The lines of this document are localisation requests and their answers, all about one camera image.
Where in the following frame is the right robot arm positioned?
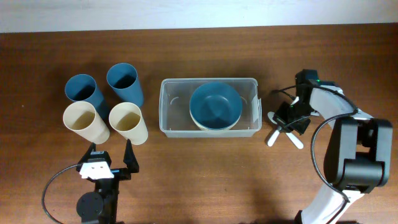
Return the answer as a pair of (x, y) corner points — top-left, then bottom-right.
(267, 69), (393, 224)

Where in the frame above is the cream cup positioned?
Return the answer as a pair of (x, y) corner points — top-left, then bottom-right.
(63, 101), (110, 144)
(109, 102), (149, 145)

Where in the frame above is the clear plastic container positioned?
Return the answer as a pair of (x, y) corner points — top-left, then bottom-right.
(159, 78), (262, 138)

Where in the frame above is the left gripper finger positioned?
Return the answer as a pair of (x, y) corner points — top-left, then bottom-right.
(78, 143), (96, 164)
(123, 139), (139, 173)

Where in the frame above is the white plastic spoon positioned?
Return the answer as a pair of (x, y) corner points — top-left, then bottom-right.
(267, 111), (303, 149)

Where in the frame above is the white plastic fork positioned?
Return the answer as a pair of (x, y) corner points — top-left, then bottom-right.
(267, 129), (280, 147)

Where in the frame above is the blue bowl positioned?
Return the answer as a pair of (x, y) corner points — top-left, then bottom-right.
(189, 82), (243, 111)

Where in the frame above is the blue cup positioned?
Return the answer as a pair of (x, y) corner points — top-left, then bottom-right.
(65, 74), (110, 119)
(106, 63), (144, 107)

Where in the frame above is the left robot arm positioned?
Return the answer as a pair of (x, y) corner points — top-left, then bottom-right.
(76, 140), (139, 223)

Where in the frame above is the cream bowl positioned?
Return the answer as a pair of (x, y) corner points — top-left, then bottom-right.
(189, 108), (243, 131)

